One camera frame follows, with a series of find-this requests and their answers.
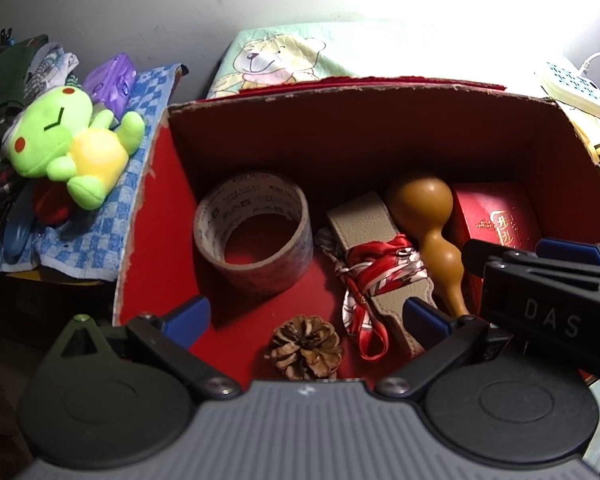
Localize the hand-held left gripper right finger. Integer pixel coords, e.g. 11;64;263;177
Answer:
377;296;528;401

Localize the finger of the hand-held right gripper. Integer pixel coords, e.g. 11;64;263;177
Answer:
536;237;600;281
461;239;541;277

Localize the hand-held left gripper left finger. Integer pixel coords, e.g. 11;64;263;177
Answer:
55;295;241;401

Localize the red and white scarf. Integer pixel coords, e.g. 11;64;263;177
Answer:
314;227;428;361

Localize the brown wooden gourd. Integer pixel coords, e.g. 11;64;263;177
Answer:
385;170;473;321

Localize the beige printed tape roll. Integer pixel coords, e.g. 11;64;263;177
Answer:
193;171;314;296

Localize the brown pine cone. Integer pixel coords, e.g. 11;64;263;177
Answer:
264;315;344;381

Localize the beige leather case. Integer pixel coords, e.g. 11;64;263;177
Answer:
326;190;438;358

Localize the red cardboard box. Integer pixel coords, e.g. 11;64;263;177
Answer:
111;77;600;381

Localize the red gift box gold print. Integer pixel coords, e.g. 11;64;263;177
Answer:
450;181;546;311

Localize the blue checked cloth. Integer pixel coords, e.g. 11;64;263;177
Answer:
0;63;183;281

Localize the white power strip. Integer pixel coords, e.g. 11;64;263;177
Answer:
537;61;600;120

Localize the red plush item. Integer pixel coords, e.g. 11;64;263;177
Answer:
32;180;73;226

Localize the blue plastic tool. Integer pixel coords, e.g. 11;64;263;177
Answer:
2;185;36;266

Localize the green frog plush toy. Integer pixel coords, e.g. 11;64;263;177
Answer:
2;85;146;211

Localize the purple tissue packet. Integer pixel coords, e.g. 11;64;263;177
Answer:
82;53;136;116

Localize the pastel bear-print blanket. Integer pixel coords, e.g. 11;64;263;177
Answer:
207;20;546;100

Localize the pile of clothes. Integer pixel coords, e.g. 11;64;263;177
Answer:
0;30;81;196

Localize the white power cable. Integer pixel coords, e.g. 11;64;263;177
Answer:
577;51;600;78

